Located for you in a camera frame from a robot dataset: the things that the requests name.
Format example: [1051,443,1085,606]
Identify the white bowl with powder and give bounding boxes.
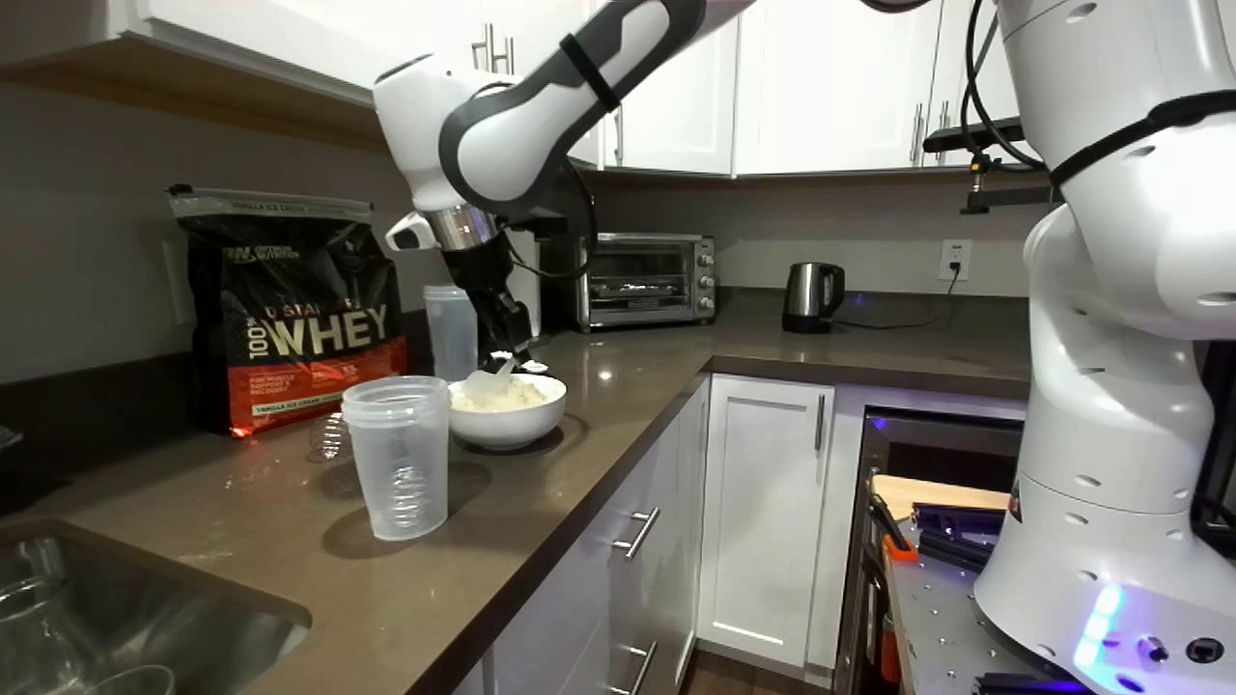
[447,373,566,453]

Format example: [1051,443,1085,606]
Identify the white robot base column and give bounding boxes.
[971,139,1236,695]

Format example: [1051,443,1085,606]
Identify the tall frosted shaker cup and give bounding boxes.
[423,286,480,382]

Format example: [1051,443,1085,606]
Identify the black camera on stand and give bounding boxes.
[920,116,1054,216]

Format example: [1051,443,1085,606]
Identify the wire whisk ball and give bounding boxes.
[314,414,347,463]

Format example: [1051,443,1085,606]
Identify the wall power outlet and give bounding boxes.
[937,238,971,277]

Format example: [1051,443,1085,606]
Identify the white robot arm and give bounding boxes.
[373,0,1230,351]

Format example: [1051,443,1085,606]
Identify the clear plastic shaker cup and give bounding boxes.
[338,373,450,544]

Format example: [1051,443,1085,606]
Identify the silver toaster oven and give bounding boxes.
[576,233,717,332]

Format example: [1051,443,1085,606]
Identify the black whey protein bag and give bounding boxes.
[169,185,409,439]

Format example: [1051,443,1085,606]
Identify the stainless steel sink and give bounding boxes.
[0,525,307,695]

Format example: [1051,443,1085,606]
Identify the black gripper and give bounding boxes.
[442,238,534,370]

